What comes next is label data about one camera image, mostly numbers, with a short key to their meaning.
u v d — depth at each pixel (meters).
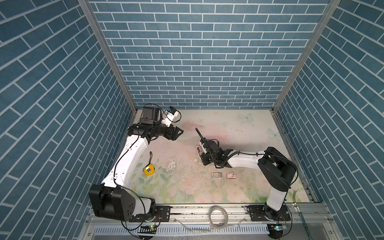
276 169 0.49
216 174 0.87
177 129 0.69
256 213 0.74
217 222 0.73
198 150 0.94
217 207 0.74
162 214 0.74
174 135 0.68
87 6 0.69
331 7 0.71
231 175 0.86
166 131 0.67
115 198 0.38
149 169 0.87
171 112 0.67
